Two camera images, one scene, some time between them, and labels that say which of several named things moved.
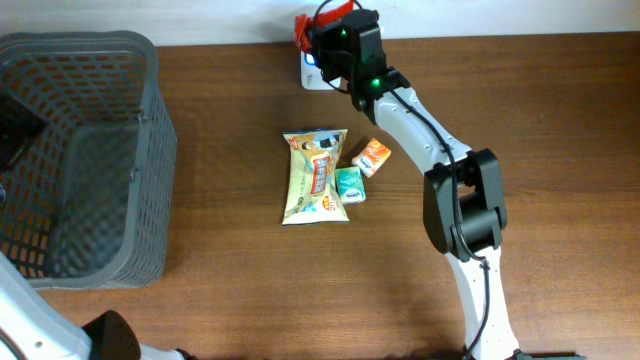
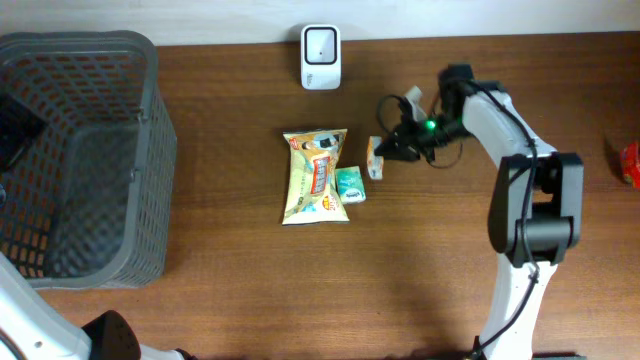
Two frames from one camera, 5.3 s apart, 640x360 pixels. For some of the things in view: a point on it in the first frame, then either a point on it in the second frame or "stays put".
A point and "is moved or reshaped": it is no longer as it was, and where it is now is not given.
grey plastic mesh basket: (91, 203) stays put
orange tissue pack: (371, 158) is moved or reshaped
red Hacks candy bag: (306, 25) to (630, 164)
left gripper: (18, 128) stays put
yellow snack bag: (313, 194) stays put
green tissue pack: (350, 185) stays put
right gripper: (326, 38) to (407, 140)
